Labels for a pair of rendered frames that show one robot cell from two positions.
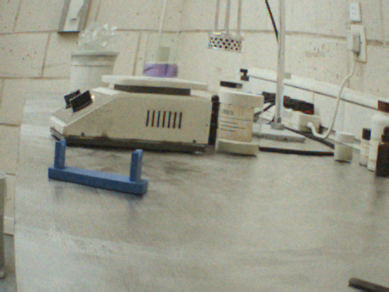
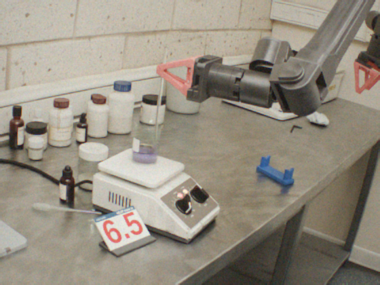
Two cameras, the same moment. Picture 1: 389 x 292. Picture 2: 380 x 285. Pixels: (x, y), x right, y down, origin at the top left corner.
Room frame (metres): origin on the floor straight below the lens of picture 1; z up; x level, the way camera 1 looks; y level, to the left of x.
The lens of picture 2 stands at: (1.70, 0.72, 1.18)
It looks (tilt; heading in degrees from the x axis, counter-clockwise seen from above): 19 degrees down; 225
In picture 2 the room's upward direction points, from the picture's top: 8 degrees clockwise
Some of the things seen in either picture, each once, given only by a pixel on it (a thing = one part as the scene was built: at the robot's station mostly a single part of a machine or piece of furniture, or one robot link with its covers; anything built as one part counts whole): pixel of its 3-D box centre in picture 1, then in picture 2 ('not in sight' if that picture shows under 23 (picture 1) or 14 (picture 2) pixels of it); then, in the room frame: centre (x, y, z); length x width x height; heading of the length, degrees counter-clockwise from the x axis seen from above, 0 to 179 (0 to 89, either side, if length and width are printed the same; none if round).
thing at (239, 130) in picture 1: (240, 122); (92, 166); (1.18, -0.06, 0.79); 0.06 x 0.06 x 0.08
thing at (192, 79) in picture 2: not in sight; (184, 72); (1.10, 0.09, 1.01); 0.09 x 0.07 x 0.07; 118
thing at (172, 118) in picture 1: (128, 113); (151, 193); (1.15, 0.09, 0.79); 0.22 x 0.13 x 0.08; 112
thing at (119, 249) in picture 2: not in sight; (125, 229); (1.25, 0.15, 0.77); 0.09 x 0.06 x 0.04; 7
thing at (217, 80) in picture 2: not in sight; (222, 81); (1.08, 0.16, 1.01); 0.10 x 0.07 x 0.07; 27
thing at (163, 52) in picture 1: (164, 53); (146, 141); (1.14, 0.05, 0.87); 0.06 x 0.05 x 0.08; 31
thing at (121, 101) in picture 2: not in sight; (120, 106); (0.93, -0.32, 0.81); 0.07 x 0.07 x 0.13
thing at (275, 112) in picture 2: not in sight; (264, 102); (0.31, -0.34, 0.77); 0.26 x 0.19 x 0.05; 97
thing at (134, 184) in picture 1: (95, 164); (276, 169); (0.78, 0.09, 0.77); 0.10 x 0.03 x 0.04; 84
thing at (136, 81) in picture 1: (151, 81); (141, 166); (1.16, 0.06, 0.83); 0.12 x 0.12 x 0.01; 22
